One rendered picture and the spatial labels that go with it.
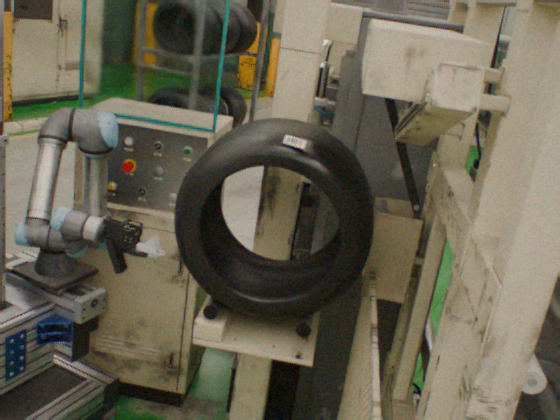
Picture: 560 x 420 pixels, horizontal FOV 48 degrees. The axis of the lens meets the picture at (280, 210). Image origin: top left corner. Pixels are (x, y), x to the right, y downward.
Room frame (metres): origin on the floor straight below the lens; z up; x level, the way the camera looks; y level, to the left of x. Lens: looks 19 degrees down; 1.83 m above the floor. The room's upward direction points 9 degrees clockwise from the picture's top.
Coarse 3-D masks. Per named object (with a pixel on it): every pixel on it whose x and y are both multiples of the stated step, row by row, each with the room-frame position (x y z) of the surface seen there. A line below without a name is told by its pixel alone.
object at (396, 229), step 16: (384, 208) 2.01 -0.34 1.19; (400, 208) 2.12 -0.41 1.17; (384, 224) 1.94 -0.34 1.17; (400, 224) 1.93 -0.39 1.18; (416, 224) 1.93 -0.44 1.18; (384, 240) 1.94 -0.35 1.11; (400, 240) 1.93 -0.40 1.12; (416, 240) 1.93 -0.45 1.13; (384, 256) 1.94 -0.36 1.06; (400, 256) 1.93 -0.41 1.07; (368, 272) 1.94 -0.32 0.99; (384, 272) 1.93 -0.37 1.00; (400, 272) 1.93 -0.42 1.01; (368, 288) 1.94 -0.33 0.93; (384, 288) 1.93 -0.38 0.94; (400, 288) 1.93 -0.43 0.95
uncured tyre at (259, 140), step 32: (256, 128) 1.73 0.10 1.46; (288, 128) 1.74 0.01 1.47; (320, 128) 1.87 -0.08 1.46; (224, 160) 1.67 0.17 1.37; (256, 160) 1.66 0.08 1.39; (288, 160) 1.65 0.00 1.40; (320, 160) 1.66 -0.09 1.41; (352, 160) 1.79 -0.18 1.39; (192, 192) 1.67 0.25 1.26; (352, 192) 1.66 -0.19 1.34; (192, 224) 1.67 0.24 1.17; (224, 224) 1.95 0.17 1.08; (352, 224) 1.64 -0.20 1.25; (192, 256) 1.67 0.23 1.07; (224, 256) 1.92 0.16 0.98; (256, 256) 1.94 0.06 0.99; (320, 256) 1.92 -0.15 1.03; (352, 256) 1.64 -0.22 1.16; (224, 288) 1.66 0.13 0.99; (256, 288) 1.86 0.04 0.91; (288, 288) 1.88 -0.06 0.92; (320, 288) 1.64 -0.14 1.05
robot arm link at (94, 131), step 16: (80, 112) 2.07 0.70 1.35; (96, 112) 2.09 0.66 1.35; (80, 128) 2.04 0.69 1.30; (96, 128) 2.05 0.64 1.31; (112, 128) 2.07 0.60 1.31; (80, 144) 2.07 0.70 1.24; (96, 144) 2.05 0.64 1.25; (112, 144) 2.07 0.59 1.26; (96, 160) 2.08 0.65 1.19; (96, 176) 2.09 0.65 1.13; (96, 192) 2.10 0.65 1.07; (96, 208) 2.12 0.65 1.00
